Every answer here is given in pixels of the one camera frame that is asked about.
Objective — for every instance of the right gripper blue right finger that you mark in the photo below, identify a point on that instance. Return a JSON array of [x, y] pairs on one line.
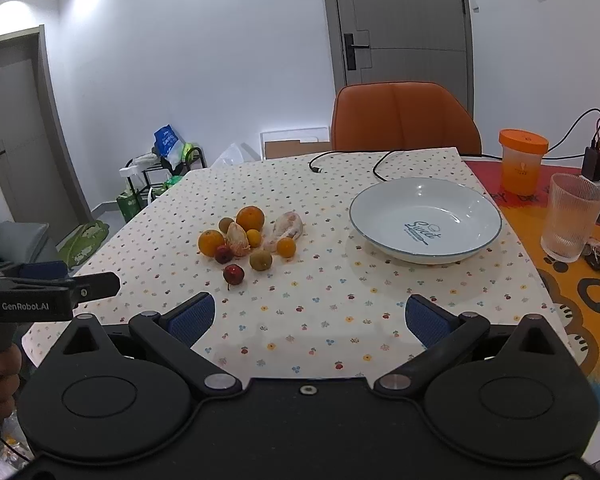
[[447, 339]]

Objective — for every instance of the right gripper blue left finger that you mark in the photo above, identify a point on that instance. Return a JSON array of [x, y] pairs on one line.
[[168, 339]]

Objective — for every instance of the dark red fruit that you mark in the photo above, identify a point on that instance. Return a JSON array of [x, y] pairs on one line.
[[223, 254]]

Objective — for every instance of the peeled citrus segment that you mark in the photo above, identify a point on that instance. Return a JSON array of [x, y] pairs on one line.
[[237, 240]]

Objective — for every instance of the green brown longan front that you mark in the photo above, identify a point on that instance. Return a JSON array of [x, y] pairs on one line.
[[261, 260]]

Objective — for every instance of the green brown fruit back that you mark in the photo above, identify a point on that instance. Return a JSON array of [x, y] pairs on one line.
[[224, 224]]

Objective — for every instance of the small kumquat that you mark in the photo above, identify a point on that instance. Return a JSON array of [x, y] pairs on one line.
[[254, 238]]

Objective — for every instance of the large orange top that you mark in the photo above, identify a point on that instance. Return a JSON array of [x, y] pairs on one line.
[[250, 218]]

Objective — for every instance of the small orange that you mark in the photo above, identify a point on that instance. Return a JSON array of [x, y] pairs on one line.
[[286, 247]]

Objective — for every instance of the person's left hand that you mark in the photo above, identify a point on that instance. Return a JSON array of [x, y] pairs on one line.
[[10, 366]]

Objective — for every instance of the grey sofa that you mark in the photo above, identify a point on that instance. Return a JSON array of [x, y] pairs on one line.
[[22, 242]]

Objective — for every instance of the green bag on floor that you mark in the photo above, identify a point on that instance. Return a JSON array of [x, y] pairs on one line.
[[83, 243]]

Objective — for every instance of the white plate with blue rim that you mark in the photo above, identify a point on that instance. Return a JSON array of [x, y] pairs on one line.
[[425, 220]]

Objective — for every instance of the orange cartoon table mat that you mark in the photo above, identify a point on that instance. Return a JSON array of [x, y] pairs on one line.
[[573, 287]]

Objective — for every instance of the bunch of keys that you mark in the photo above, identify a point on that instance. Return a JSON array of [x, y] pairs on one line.
[[591, 254]]

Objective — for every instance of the grey door at left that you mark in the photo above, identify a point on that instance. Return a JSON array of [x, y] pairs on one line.
[[37, 176]]

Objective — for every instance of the ribbed clear drinking glass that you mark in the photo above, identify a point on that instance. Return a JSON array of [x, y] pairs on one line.
[[573, 207]]

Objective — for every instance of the white plastic bag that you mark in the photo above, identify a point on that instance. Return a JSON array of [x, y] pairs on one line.
[[235, 155]]

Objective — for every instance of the orange lidded plastic cup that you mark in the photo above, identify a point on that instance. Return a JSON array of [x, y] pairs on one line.
[[522, 155]]

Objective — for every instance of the black charger on power strip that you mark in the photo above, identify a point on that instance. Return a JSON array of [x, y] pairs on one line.
[[591, 164]]

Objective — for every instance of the orange leather chair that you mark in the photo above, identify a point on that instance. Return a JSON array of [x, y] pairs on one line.
[[401, 116]]

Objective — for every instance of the black wire rack with bags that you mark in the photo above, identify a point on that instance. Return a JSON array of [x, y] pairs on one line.
[[149, 175]]

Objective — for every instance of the cardboard box by wall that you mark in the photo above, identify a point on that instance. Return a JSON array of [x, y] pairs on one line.
[[294, 142]]

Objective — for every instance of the grey door with handle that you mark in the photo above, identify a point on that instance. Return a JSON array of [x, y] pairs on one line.
[[403, 40]]

